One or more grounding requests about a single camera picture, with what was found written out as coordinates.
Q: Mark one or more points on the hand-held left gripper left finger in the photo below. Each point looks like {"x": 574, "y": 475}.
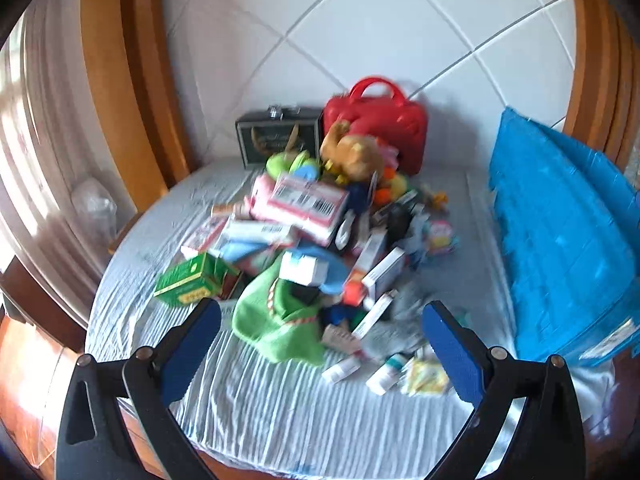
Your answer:
{"x": 192, "y": 350}

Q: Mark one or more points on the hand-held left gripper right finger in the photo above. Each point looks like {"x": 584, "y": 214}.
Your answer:
{"x": 452, "y": 355}

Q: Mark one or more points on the blue plastic crate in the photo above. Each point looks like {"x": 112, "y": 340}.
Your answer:
{"x": 550, "y": 240}

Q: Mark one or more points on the yellow packet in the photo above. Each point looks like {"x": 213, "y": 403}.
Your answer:
{"x": 425, "y": 377}

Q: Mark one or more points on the grey plush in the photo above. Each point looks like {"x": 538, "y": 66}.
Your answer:
{"x": 400, "y": 330}

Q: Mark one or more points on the green cardboard box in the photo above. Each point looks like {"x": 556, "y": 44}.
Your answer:
{"x": 185, "y": 280}

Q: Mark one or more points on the beige long box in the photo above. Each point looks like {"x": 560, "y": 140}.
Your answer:
{"x": 375, "y": 315}

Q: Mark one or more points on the green cloth with striped trim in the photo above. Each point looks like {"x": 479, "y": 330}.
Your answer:
{"x": 280, "y": 335}

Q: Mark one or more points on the white blue box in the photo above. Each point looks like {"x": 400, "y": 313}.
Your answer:
{"x": 385, "y": 272}

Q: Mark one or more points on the small white pink box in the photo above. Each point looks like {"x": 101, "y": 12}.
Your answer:
{"x": 340, "y": 370}

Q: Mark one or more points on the small brown box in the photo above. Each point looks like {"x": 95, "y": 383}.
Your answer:
{"x": 340, "y": 340}

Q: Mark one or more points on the white red flat box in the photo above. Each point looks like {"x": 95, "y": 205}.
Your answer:
{"x": 210, "y": 235}

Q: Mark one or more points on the colourful small packet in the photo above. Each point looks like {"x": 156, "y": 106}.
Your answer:
{"x": 442, "y": 235}

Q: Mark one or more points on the tall white orange box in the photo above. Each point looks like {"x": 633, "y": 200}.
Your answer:
{"x": 370, "y": 255}

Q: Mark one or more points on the white long box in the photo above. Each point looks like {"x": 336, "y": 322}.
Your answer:
{"x": 255, "y": 232}

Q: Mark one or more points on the white teal box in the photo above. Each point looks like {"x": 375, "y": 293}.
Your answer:
{"x": 300, "y": 267}

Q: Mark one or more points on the blue cloth cap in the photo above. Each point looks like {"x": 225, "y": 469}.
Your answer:
{"x": 335, "y": 275}

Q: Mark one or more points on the black bottle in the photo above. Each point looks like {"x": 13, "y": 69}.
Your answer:
{"x": 400, "y": 220}

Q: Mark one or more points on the small orange white box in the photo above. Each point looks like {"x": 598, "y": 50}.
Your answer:
{"x": 230, "y": 210}

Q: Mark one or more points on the dark wooden nightstand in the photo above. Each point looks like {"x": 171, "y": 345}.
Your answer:
{"x": 40, "y": 305}

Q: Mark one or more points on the clear plastic bag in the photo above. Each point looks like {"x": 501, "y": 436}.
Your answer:
{"x": 92, "y": 207}

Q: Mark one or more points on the orange yellow plush toy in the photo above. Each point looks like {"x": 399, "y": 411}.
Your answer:
{"x": 392, "y": 185}

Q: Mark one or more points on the white pink tissue pack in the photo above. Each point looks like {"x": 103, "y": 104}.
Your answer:
{"x": 300, "y": 200}

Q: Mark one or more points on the green blue plush toy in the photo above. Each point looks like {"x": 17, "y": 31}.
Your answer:
{"x": 292, "y": 165}

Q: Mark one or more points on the brown teddy plush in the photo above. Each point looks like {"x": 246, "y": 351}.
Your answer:
{"x": 355, "y": 155}

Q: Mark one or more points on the dark box with gold emblem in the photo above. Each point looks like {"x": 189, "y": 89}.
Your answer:
{"x": 260, "y": 135}

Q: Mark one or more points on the red plastic carry case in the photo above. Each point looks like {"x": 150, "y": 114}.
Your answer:
{"x": 395, "y": 130}

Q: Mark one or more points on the pale striped curtain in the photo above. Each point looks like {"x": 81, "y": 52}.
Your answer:
{"x": 45, "y": 110}

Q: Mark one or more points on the padded headboard wooden frame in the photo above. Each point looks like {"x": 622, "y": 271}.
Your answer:
{"x": 120, "y": 60}

